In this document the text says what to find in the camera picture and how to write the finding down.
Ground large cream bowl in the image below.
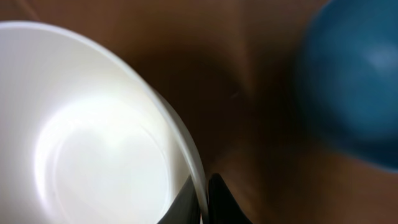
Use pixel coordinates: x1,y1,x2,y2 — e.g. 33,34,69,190
1,21,209,223

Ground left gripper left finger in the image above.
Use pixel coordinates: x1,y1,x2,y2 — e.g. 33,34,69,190
158,176,201,224

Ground far blue bowl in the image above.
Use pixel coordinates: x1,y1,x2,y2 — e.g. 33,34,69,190
295,0,397,172

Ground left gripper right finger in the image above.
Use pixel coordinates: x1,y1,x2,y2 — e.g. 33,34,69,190
208,174,252,224

